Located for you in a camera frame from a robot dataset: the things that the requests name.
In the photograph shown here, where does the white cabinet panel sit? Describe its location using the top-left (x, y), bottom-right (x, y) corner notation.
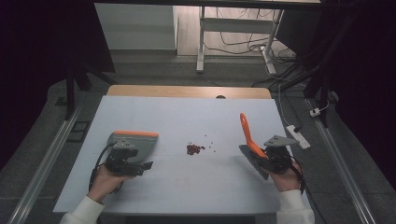
top-left (94, 3), bottom-right (179, 51)

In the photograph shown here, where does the wooden table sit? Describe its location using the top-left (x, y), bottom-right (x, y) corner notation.
top-left (106, 84), bottom-right (273, 100)

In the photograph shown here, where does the grey dustpan with orange edge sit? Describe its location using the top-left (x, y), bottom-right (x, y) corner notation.
top-left (106, 130), bottom-right (160, 164)

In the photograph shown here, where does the pile of red beans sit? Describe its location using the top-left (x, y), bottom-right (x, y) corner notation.
top-left (186, 133), bottom-right (217, 156)

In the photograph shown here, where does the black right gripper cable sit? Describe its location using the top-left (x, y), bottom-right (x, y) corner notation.
top-left (289, 155), bottom-right (306, 195)

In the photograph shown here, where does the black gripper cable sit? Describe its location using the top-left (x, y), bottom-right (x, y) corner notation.
top-left (289, 155), bottom-right (306, 195)
top-left (88, 142), bottom-right (118, 192)

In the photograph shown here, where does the person's right hand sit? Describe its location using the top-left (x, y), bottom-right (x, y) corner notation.
top-left (269, 161), bottom-right (304, 193)

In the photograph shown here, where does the black floor plate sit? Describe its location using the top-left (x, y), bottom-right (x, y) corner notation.
top-left (66, 120), bottom-right (92, 144)

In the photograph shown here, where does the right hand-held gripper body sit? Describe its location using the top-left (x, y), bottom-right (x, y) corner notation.
top-left (262, 134), bottom-right (301, 175)

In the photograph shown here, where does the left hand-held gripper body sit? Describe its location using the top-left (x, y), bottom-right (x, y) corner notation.
top-left (104, 139), bottom-right (148, 177)

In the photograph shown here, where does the orange brush with grey bristles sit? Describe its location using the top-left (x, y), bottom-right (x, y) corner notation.
top-left (238, 112), bottom-right (270, 181)

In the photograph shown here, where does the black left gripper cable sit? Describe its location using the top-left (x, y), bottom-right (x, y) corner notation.
top-left (88, 142), bottom-right (118, 192)

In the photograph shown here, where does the white power strip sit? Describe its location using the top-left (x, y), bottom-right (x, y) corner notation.
top-left (286, 124), bottom-right (312, 150)

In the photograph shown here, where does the white table cover sheet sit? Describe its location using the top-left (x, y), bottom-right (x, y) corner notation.
top-left (53, 95), bottom-right (313, 216)

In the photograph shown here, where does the black metal stand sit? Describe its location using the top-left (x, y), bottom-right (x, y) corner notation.
top-left (274, 0), bottom-right (362, 129)
top-left (64, 59), bottom-right (120, 120)

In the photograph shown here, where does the aluminium rail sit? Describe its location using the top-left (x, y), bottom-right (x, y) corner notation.
top-left (306, 98), bottom-right (377, 224)
top-left (7, 104), bottom-right (83, 224)

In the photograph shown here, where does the person's left hand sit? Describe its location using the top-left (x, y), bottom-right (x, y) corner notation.
top-left (88, 165), bottom-right (134, 203)

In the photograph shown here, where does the bundle of black floor cables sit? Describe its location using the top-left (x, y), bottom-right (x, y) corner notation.
top-left (204, 7), bottom-right (297, 64)

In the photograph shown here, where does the white desk frame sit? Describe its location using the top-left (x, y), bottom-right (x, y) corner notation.
top-left (195, 6), bottom-right (284, 76)

